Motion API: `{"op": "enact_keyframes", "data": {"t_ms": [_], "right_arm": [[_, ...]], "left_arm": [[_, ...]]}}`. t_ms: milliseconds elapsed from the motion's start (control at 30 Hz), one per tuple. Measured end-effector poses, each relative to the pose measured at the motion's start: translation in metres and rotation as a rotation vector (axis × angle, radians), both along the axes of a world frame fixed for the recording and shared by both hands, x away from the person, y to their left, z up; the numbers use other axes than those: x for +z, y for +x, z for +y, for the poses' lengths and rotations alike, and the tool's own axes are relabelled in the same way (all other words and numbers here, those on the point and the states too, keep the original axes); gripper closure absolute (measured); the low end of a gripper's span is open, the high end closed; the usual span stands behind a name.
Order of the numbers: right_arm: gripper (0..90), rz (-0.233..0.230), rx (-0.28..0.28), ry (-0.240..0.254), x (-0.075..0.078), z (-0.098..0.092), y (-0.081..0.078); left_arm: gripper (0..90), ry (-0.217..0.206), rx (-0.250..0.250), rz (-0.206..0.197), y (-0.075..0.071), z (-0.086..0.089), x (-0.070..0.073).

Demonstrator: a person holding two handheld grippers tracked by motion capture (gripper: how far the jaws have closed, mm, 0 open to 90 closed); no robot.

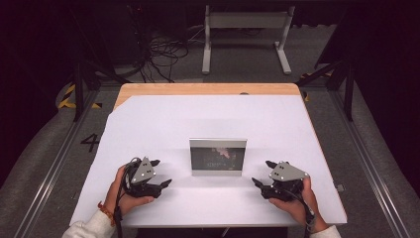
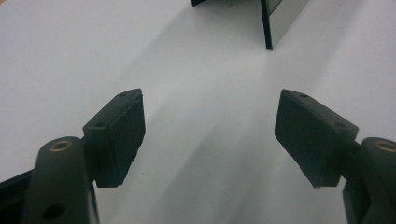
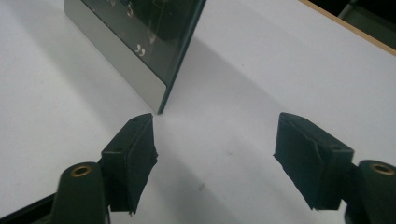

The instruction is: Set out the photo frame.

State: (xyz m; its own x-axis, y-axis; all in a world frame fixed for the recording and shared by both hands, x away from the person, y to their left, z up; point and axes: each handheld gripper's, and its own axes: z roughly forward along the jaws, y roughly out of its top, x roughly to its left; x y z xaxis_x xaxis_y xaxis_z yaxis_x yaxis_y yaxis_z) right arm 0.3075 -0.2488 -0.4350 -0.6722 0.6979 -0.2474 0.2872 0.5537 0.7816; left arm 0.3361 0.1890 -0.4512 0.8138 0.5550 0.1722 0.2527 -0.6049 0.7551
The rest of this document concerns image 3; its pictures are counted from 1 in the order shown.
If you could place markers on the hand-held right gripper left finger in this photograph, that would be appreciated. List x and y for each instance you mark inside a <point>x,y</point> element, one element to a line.
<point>130,165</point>

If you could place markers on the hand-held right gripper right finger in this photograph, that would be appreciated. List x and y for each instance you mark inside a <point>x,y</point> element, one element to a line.
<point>311,161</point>

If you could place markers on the black photo frame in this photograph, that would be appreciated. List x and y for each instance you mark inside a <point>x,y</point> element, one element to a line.
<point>146,37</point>

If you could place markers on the white board sheet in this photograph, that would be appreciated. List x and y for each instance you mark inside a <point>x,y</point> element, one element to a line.
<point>249,109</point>

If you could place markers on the wooden table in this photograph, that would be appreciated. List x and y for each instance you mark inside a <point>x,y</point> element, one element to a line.
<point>358,32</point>

